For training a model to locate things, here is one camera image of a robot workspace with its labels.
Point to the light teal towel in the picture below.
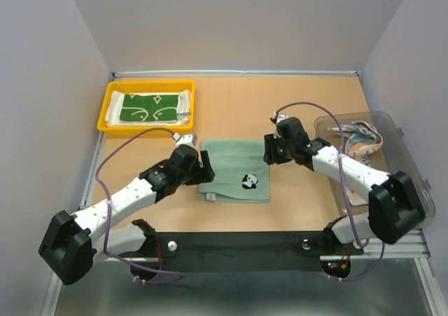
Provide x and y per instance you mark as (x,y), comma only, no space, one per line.
(241,174)

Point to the yellow plastic tray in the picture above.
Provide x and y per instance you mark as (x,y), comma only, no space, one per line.
(142,87)

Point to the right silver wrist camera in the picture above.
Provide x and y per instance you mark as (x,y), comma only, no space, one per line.
(276,119)

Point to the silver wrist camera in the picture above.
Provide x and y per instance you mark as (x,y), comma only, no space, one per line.
(276,119)
(187,139)

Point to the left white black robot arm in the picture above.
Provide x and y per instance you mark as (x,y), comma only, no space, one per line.
(68,246)

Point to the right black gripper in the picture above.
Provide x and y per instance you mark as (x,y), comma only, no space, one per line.
(271,155)

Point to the aluminium frame rail front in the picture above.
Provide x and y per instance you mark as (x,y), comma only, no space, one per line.
(412,245)

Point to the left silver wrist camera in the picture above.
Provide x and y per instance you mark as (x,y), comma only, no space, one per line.
(187,139)

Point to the aluminium rail back edge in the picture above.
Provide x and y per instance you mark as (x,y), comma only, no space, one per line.
(229,73)

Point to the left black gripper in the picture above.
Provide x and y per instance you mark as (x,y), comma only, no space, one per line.
(207,173)

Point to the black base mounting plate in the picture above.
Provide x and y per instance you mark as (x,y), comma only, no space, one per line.
(242,251)

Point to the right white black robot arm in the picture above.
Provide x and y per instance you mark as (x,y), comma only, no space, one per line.
(394,206)

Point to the white terry towel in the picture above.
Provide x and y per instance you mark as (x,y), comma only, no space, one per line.
(183,112)

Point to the orange and green printed towel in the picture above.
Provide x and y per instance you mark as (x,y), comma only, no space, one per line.
(361,140)

